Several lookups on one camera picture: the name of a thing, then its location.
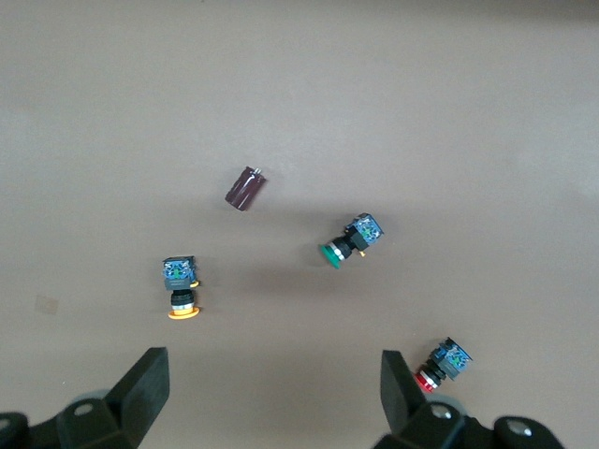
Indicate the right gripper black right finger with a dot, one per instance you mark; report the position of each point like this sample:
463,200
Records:
407,411

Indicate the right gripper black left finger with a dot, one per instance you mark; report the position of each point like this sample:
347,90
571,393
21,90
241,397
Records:
140,397

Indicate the yellow cap push button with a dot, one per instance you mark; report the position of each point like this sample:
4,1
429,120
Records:
180,280

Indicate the red cap push button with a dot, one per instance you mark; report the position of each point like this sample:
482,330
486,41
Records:
444,362

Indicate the green cap push button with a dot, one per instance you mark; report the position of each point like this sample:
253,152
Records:
355,238

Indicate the maroon cylindrical capacitor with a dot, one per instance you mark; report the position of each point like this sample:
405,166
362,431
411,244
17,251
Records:
245,189

